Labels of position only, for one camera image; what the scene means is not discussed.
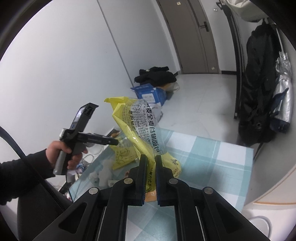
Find large yellow bread bag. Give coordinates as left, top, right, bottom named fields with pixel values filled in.
left=104, top=96, right=182, bottom=202

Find white shoulder bag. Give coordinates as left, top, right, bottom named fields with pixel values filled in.
left=221, top=0, right=268, bottom=22

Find person's dark sleeve forearm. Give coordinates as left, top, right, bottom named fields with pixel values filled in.
left=1, top=150, right=54, bottom=205

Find person's left hand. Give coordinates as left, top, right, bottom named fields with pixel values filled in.
left=45, top=141, right=89, bottom=171

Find teal plaid tablecloth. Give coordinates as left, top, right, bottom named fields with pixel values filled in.
left=70, top=129, right=253, bottom=240

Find grey plastic mailer bag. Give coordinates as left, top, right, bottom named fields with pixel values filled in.
left=149, top=103, right=163, bottom=122

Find blue cardboard box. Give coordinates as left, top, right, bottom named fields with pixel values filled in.
left=131, top=83, right=167, bottom=106

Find black clothes pile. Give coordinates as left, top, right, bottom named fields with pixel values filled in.
left=134, top=66, right=177, bottom=87

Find silver folded umbrella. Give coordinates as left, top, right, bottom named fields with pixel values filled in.
left=269, top=24, right=293, bottom=133

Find black framed standing mirror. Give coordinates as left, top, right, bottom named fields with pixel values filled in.
left=216, top=0, right=243, bottom=120

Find grey entrance door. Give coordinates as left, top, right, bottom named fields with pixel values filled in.
left=157, top=0, right=220, bottom=74

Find black hanging jacket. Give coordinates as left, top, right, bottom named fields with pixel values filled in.
left=238, top=21, right=281, bottom=147

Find tangled black cables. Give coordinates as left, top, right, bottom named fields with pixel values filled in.
left=74, top=153, right=95, bottom=176

